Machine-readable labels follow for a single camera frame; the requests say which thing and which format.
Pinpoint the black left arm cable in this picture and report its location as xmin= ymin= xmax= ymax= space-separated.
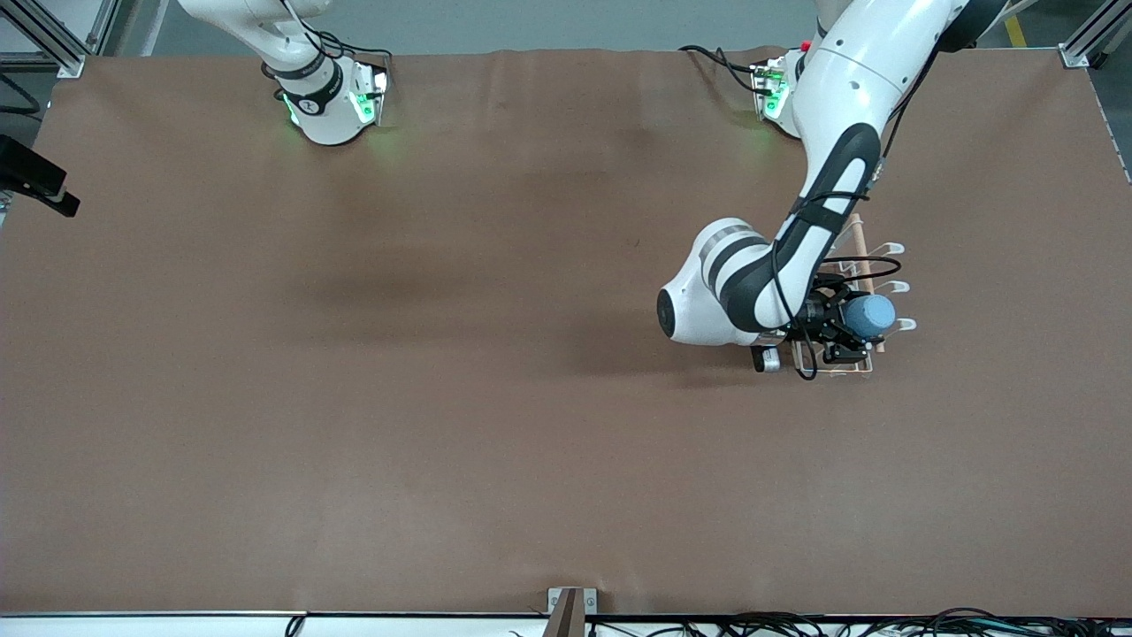
xmin=769 ymin=188 xmax=904 ymax=382

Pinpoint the metal table edge bracket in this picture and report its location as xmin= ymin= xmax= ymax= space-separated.
xmin=547 ymin=587 xmax=599 ymax=617

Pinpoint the aluminium frame profile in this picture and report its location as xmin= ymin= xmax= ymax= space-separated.
xmin=0 ymin=0 xmax=122 ymax=79
xmin=1059 ymin=0 xmax=1132 ymax=68

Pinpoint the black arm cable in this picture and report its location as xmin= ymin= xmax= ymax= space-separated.
xmin=769 ymin=188 xmax=904 ymax=382
xmin=0 ymin=74 xmax=42 ymax=117

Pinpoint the brown post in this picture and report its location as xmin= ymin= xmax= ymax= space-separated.
xmin=541 ymin=589 xmax=586 ymax=637

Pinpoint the green-lit arm base control box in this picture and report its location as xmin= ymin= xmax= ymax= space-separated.
xmin=349 ymin=62 xmax=391 ymax=127
xmin=751 ymin=55 xmax=797 ymax=122

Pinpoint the black cable bundle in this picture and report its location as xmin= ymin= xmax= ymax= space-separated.
xmin=585 ymin=607 xmax=1132 ymax=637

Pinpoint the white wire cup holder rack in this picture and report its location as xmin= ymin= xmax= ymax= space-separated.
xmin=790 ymin=212 xmax=918 ymax=380

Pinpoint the black base cable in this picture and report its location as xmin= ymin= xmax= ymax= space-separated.
xmin=678 ymin=44 xmax=763 ymax=95
xmin=317 ymin=31 xmax=392 ymax=76

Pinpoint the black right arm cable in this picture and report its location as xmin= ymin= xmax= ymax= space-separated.
xmin=0 ymin=74 xmax=42 ymax=117

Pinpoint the light blue plastic cup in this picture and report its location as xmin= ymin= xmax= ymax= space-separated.
xmin=840 ymin=294 xmax=898 ymax=343

